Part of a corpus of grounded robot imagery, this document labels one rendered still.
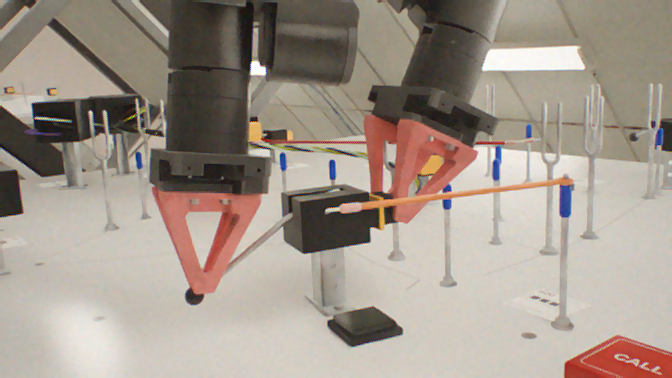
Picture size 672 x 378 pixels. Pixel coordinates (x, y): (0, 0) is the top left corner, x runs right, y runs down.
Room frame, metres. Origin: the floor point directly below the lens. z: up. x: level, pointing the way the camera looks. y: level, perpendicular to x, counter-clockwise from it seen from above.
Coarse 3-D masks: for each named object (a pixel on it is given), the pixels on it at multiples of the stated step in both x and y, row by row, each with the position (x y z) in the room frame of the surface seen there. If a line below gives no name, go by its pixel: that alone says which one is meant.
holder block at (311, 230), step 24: (288, 192) 0.48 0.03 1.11; (312, 192) 0.47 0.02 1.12; (336, 192) 0.46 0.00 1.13; (360, 192) 0.46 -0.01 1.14; (312, 216) 0.45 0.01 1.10; (336, 216) 0.46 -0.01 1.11; (360, 216) 0.46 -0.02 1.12; (288, 240) 0.49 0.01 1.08; (312, 240) 0.46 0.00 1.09; (336, 240) 0.46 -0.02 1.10; (360, 240) 0.47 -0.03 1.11
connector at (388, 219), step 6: (378, 192) 0.50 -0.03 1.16; (384, 198) 0.47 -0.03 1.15; (390, 198) 0.47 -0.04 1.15; (372, 210) 0.47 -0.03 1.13; (384, 210) 0.47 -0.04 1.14; (390, 210) 0.48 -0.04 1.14; (372, 216) 0.47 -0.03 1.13; (384, 216) 0.48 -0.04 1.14; (390, 216) 0.48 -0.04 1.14; (372, 222) 0.47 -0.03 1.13; (378, 222) 0.48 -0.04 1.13; (384, 222) 0.48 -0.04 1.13; (390, 222) 0.48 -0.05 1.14; (396, 222) 0.48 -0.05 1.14
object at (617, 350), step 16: (592, 352) 0.31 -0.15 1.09; (608, 352) 0.31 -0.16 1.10; (624, 352) 0.31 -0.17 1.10; (640, 352) 0.31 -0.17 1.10; (656, 352) 0.31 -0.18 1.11; (576, 368) 0.31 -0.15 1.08; (592, 368) 0.30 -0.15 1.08; (608, 368) 0.30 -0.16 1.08; (624, 368) 0.30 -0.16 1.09; (640, 368) 0.30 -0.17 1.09; (656, 368) 0.29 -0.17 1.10
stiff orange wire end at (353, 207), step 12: (552, 180) 0.38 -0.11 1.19; (564, 180) 0.38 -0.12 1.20; (456, 192) 0.37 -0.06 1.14; (468, 192) 0.37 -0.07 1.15; (480, 192) 0.37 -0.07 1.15; (492, 192) 0.37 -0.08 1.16; (348, 204) 0.36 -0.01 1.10; (360, 204) 0.36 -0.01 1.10; (372, 204) 0.36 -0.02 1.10; (384, 204) 0.36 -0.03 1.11; (396, 204) 0.36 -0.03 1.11
